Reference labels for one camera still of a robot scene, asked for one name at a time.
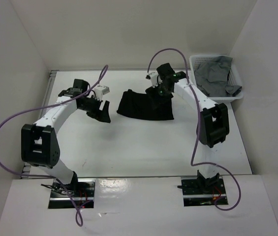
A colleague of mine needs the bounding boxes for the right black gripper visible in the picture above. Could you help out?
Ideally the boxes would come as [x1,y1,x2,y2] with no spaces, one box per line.
[146,81,174,109]

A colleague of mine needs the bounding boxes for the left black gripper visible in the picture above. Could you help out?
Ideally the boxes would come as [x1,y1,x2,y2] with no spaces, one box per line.
[78,95,110,123]

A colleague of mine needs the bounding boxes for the black skirt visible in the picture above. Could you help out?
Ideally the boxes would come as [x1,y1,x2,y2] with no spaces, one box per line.
[117,89,174,121]

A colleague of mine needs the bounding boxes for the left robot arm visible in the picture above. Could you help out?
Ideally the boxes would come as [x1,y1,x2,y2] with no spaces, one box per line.
[21,79,111,197]

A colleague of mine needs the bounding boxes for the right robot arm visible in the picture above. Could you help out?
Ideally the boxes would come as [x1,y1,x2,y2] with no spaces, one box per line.
[146,63,230,193]

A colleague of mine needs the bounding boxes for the grey skirt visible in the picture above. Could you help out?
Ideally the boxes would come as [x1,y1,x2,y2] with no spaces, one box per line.
[194,56,242,97]

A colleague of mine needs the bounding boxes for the white plastic basket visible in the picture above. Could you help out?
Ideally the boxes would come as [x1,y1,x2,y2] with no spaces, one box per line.
[189,54,244,103]

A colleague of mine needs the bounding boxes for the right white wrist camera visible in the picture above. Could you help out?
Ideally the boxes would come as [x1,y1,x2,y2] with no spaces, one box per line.
[146,71,162,88]

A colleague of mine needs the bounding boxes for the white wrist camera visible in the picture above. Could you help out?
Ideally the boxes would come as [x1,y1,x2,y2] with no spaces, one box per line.
[146,71,162,88]
[93,85,110,101]

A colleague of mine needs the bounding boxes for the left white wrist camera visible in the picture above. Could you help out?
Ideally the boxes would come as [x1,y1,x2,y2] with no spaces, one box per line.
[93,85,110,101]

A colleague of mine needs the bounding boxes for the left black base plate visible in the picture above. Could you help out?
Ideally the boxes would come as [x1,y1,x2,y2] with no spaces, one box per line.
[41,179,95,209]

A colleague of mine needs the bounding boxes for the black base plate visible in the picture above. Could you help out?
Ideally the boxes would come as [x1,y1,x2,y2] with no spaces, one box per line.
[41,179,95,209]
[177,177,228,207]

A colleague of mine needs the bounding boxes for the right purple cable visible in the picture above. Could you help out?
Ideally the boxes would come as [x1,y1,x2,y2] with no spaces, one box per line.
[148,48,242,211]

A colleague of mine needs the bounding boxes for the purple cable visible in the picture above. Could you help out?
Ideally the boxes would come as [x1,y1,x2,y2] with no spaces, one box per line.
[0,64,109,226]
[148,48,242,211]

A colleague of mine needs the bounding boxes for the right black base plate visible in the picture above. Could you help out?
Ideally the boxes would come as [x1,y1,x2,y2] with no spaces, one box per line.
[177,177,228,207]

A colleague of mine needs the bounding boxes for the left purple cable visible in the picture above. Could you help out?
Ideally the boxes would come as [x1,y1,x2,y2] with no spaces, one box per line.
[0,64,109,226]

